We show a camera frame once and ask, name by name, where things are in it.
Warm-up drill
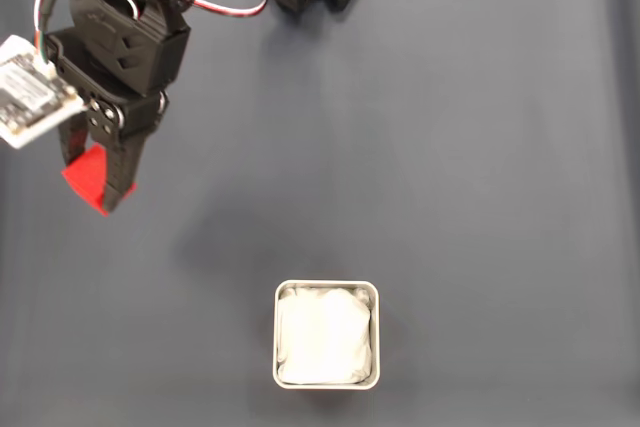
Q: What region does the white cloth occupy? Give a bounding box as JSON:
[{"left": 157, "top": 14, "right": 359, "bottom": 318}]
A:
[{"left": 276, "top": 285, "right": 374, "bottom": 386}]

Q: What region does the square silver metal box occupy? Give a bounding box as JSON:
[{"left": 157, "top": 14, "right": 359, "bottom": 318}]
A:
[{"left": 273, "top": 279, "right": 380, "bottom": 391}]

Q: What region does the white camera board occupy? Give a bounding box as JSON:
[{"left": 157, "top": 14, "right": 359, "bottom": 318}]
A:
[{"left": 0, "top": 35, "right": 86, "bottom": 150}]

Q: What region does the blue-grey table mat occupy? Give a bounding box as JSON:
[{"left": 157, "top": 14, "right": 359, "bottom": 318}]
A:
[{"left": 0, "top": 0, "right": 640, "bottom": 427}]

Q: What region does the red cube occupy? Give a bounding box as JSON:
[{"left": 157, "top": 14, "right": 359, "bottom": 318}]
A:
[{"left": 60, "top": 143, "right": 139, "bottom": 218}]

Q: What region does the black camera cable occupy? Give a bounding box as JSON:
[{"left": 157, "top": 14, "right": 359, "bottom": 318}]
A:
[{"left": 35, "top": 0, "right": 81, "bottom": 73}]

